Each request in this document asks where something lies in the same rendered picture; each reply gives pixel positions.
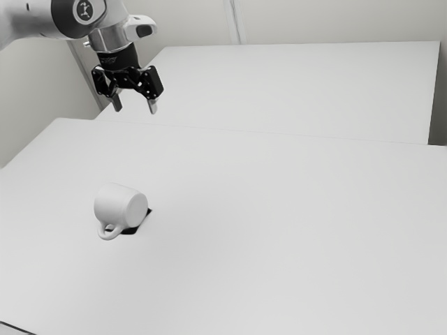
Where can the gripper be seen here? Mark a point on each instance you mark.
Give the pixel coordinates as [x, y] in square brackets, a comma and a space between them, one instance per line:
[117, 58]

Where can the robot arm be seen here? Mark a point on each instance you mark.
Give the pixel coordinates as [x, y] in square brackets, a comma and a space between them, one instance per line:
[63, 17]

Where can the white ceramic mug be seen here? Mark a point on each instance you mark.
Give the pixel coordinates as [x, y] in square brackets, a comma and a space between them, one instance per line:
[118, 209]

